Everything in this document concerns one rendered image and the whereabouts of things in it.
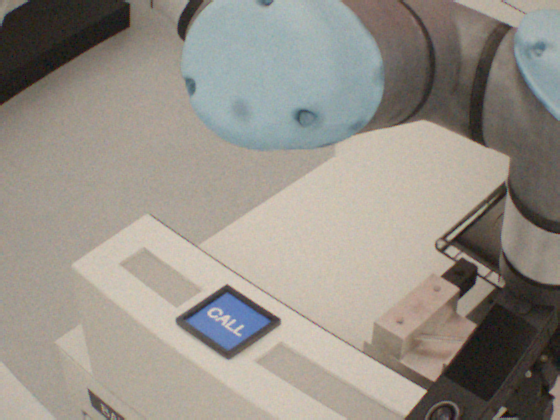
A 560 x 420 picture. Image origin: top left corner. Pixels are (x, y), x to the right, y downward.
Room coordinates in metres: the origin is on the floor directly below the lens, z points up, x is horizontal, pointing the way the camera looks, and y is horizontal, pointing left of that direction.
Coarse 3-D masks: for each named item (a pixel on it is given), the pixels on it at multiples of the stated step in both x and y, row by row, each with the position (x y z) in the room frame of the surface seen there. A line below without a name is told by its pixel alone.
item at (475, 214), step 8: (504, 184) 0.93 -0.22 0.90; (496, 192) 0.92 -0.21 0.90; (504, 192) 0.92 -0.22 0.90; (496, 200) 0.91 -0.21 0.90; (472, 208) 0.89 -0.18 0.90; (480, 208) 0.89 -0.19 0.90; (488, 208) 0.90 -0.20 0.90; (464, 216) 0.88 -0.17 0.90; (472, 216) 0.88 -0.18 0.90; (480, 216) 0.88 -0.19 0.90; (456, 224) 0.87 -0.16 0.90; (464, 224) 0.87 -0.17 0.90; (472, 224) 0.87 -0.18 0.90; (448, 232) 0.86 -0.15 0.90; (456, 232) 0.86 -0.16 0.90; (464, 232) 0.86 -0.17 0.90; (440, 240) 0.85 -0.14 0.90
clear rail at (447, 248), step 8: (448, 240) 0.85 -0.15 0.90; (440, 248) 0.84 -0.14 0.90; (448, 248) 0.84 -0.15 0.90; (456, 248) 0.84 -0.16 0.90; (448, 256) 0.83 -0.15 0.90; (456, 256) 0.83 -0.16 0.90; (464, 256) 0.83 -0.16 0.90; (472, 256) 0.82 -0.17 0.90; (480, 264) 0.81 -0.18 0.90; (480, 272) 0.81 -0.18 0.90; (488, 272) 0.80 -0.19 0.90; (496, 272) 0.80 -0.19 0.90; (488, 280) 0.80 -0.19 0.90; (496, 280) 0.79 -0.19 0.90
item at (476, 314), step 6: (492, 294) 0.83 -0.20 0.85; (486, 300) 0.82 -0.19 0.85; (492, 300) 0.82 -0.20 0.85; (480, 306) 0.81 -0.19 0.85; (486, 306) 0.81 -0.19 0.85; (474, 312) 0.81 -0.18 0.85; (480, 312) 0.80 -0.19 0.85; (468, 318) 0.80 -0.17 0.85; (474, 318) 0.80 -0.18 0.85; (480, 318) 0.80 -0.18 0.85
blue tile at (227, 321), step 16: (224, 304) 0.70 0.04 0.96; (240, 304) 0.70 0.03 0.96; (192, 320) 0.68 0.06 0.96; (208, 320) 0.68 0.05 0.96; (224, 320) 0.69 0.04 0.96; (240, 320) 0.69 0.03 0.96; (256, 320) 0.69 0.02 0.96; (208, 336) 0.67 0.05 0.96; (224, 336) 0.67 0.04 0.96; (240, 336) 0.67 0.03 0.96
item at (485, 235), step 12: (504, 204) 0.90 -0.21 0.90; (492, 216) 0.88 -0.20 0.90; (480, 228) 0.87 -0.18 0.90; (492, 228) 0.87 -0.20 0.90; (456, 240) 0.85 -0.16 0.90; (468, 240) 0.85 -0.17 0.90; (480, 240) 0.85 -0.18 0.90; (492, 240) 0.85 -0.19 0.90; (468, 252) 0.84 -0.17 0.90; (480, 252) 0.83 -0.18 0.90; (492, 252) 0.83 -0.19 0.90; (492, 264) 0.82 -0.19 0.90
